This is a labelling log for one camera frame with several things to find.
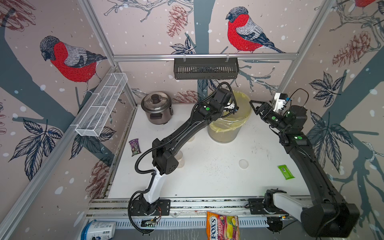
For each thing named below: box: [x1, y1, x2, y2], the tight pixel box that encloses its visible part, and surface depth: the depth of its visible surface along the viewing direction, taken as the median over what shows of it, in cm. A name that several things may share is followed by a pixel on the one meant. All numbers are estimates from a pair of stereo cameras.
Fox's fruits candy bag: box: [206, 211, 240, 240], surface depth 67 cm
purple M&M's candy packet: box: [128, 138, 142, 157], surface depth 97 cm
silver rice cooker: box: [141, 91, 174, 125], surface depth 100 cm
